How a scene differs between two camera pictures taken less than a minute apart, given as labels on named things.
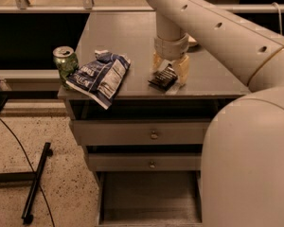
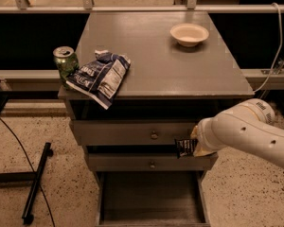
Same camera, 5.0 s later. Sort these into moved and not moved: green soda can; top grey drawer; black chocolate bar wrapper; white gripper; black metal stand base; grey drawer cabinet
Moved: black chocolate bar wrapper; white gripper
Not moved: black metal stand base; top grey drawer; green soda can; grey drawer cabinet
